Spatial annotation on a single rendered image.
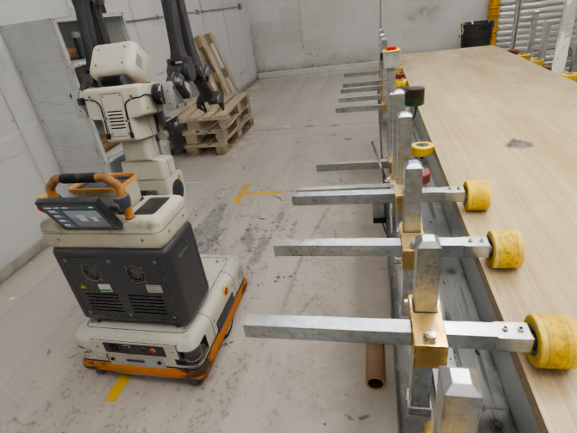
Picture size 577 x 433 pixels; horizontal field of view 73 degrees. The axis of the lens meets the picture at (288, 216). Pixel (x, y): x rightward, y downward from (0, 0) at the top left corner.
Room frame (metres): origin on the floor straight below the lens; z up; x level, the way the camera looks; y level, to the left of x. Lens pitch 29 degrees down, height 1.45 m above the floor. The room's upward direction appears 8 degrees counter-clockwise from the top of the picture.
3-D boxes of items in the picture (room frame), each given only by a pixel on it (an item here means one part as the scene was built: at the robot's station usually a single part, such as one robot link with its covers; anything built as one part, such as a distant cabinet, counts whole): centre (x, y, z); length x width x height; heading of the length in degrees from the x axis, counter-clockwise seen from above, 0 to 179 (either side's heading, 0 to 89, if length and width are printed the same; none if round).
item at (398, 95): (1.21, -0.39, 0.93); 0.04 x 0.04 x 0.48; 76
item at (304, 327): (0.47, -0.14, 0.95); 0.50 x 0.04 x 0.04; 76
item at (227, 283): (1.56, 0.67, 0.16); 0.67 x 0.64 x 0.25; 164
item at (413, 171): (0.73, -0.27, 0.89); 0.04 x 0.04 x 0.48; 76
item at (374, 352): (1.18, -0.29, 0.04); 0.30 x 0.08 x 0.08; 166
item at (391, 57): (1.71, -0.52, 1.18); 0.07 x 0.07 x 0.08; 76
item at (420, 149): (1.39, -0.55, 0.85); 0.08 x 0.08 x 0.11
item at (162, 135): (1.84, 0.59, 0.99); 0.28 x 0.16 x 0.22; 74
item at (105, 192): (1.45, 0.70, 0.87); 0.23 x 0.15 x 0.11; 74
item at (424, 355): (0.47, -0.20, 0.95); 0.14 x 0.06 x 0.05; 166
